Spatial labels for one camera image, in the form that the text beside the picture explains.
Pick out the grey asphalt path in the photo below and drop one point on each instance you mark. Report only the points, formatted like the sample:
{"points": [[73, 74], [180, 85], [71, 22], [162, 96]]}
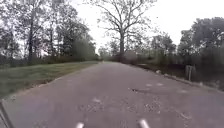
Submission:
{"points": [[113, 86]]}

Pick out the wooden post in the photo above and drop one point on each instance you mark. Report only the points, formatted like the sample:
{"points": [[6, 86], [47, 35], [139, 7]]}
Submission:
{"points": [[189, 72]]}

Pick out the row of trees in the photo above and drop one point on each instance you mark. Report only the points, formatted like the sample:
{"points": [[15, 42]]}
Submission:
{"points": [[50, 36]]}

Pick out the grass verge by water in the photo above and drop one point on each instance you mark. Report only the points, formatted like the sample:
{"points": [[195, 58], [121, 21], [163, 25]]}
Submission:
{"points": [[173, 77]]}

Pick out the large bare tree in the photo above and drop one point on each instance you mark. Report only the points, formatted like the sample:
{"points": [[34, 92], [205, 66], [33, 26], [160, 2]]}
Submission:
{"points": [[122, 40]]}

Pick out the robot's own part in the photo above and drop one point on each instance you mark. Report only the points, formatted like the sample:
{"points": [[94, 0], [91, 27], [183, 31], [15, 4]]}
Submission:
{"points": [[144, 124]]}

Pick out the trees and bushes by water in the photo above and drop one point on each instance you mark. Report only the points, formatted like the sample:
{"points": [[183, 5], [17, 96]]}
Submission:
{"points": [[196, 46]]}

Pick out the grass strip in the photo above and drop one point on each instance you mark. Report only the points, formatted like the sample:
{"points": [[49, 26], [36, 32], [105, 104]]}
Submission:
{"points": [[30, 75]]}

